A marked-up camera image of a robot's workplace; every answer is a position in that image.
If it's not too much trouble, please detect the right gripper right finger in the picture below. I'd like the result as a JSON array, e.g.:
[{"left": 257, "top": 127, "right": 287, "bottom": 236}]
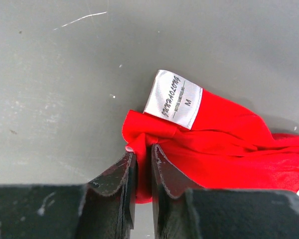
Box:
[{"left": 151, "top": 144, "right": 203, "bottom": 239}]

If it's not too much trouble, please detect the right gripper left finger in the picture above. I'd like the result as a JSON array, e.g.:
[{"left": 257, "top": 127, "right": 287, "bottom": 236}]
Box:
[{"left": 77, "top": 152, "right": 137, "bottom": 239}]

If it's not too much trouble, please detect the red underwear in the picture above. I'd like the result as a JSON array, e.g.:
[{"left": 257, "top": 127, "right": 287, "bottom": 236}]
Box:
[{"left": 122, "top": 70, "right": 299, "bottom": 204}]

